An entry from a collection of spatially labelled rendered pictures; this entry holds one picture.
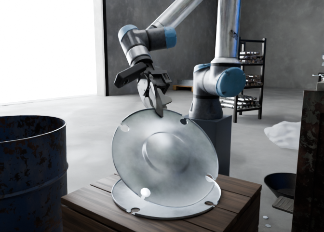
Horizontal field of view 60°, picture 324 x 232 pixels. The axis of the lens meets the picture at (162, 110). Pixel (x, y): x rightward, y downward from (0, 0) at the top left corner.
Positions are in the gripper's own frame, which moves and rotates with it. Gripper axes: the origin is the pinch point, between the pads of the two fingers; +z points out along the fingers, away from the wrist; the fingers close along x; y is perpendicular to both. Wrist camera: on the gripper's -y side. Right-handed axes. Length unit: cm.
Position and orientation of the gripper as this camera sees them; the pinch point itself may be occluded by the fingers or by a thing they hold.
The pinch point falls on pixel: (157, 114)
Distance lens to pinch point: 80.3
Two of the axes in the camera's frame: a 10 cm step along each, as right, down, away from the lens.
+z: 3.6, 8.0, -4.7
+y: 8.6, -0.9, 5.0
